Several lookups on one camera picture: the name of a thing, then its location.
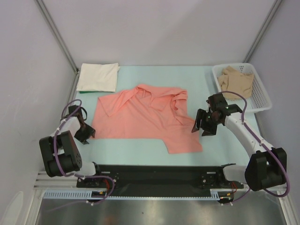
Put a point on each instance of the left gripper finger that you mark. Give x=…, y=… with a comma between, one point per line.
x=82, y=136
x=91, y=130

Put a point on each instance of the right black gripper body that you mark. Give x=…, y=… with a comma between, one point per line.
x=206, y=121

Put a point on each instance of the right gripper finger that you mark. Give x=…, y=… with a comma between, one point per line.
x=209, y=128
x=199, y=120

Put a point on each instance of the pink polo shirt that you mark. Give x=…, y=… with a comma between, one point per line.
x=148, y=112

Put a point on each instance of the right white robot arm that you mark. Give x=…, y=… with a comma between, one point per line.
x=267, y=165

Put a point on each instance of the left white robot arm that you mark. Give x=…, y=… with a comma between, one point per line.
x=60, y=153

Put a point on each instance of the folded green t shirt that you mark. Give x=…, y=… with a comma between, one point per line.
x=85, y=92

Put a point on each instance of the beige t shirt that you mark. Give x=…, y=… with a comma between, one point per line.
x=235, y=81

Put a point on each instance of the white plastic basket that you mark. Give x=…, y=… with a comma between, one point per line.
x=259, y=100

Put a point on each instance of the folded white t shirt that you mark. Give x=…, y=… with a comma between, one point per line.
x=98, y=77

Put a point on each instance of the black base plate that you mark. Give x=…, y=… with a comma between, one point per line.
x=158, y=180

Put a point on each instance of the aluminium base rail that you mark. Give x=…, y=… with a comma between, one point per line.
x=43, y=181

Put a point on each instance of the white slotted cable duct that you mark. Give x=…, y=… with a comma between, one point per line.
x=211, y=194

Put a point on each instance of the right aluminium frame post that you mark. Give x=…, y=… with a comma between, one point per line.
x=275, y=8

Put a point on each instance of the aluminium frame post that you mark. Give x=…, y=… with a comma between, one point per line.
x=275, y=8
x=56, y=33

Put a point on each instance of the left aluminium frame post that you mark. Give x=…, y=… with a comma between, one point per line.
x=56, y=33

